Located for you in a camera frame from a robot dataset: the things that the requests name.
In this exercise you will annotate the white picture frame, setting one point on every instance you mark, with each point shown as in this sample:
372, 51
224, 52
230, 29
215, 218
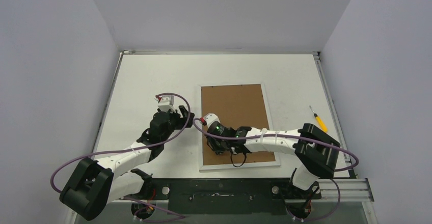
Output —
235, 105

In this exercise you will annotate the yellow handled screwdriver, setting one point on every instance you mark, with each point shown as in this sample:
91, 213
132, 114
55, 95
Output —
318, 119

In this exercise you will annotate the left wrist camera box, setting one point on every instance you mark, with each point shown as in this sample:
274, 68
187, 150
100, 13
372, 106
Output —
165, 103

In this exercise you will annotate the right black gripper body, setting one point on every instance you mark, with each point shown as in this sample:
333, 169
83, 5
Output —
212, 139

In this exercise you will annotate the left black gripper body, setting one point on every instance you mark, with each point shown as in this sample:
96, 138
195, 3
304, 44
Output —
176, 122

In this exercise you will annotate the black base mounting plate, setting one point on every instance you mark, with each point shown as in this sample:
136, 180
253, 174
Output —
227, 196

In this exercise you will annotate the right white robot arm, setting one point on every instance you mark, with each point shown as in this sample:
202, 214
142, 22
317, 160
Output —
317, 151

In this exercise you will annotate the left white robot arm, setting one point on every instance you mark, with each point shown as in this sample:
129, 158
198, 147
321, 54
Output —
95, 183

